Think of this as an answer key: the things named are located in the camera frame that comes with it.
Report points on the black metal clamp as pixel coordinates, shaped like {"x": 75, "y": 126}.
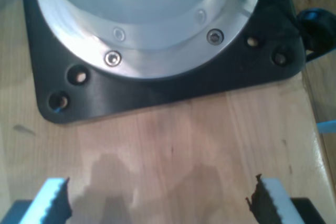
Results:
{"x": 317, "y": 32}

